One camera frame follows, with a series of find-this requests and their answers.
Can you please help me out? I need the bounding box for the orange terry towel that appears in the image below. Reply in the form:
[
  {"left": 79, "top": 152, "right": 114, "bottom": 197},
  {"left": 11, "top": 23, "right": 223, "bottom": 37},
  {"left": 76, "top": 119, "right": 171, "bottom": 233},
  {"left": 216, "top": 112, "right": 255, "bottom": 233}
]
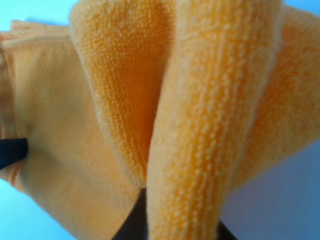
[{"left": 0, "top": 0, "right": 320, "bottom": 240}]

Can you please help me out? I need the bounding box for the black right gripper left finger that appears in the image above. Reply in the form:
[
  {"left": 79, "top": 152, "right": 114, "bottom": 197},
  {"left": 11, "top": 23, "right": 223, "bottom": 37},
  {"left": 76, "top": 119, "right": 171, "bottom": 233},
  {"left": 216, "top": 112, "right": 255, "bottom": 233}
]
[{"left": 0, "top": 138, "right": 29, "bottom": 170}]

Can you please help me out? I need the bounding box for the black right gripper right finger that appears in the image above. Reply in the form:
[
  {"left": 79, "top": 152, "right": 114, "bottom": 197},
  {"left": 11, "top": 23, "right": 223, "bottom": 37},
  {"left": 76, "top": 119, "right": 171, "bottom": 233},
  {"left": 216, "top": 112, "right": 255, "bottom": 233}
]
[{"left": 113, "top": 188, "right": 149, "bottom": 240}]

